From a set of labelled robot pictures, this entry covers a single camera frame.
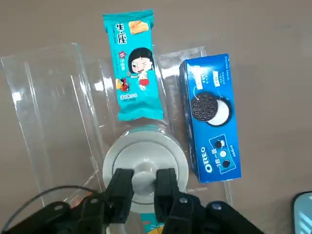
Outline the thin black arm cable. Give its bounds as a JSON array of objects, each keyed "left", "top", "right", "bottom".
[{"left": 4, "top": 185, "right": 99, "bottom": 231}]

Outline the teal snack packet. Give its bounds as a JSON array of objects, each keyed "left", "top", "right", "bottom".
[
  {"left": 102, "top": 9, "right": 164, "bottom": 122},
  {"left": 141, "top": 212, "right": 167, "bottom": 234}
]

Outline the clear acrylic display shelf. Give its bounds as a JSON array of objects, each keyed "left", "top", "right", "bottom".
[{"left": 0, "top": 42, "right": 234, "bottom": 215}]

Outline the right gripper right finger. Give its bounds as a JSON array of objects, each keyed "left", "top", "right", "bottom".
[{"left": 154, "top": 167, "right": 266, "bottom": 234}]

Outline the blue Oreo cookie box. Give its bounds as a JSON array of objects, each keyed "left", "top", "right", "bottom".
[{"left": 179, "top": 53, "right": 242, "bottom": 184}]

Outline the light blue plastic basket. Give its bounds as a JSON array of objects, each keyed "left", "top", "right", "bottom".
[{"left": 292, "top": 191, "right": 312, "bottom": 234}]

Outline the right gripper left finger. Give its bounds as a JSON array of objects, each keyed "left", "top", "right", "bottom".
[{"left": 1, "top": 168, "right": 135, "bottom": 234}]

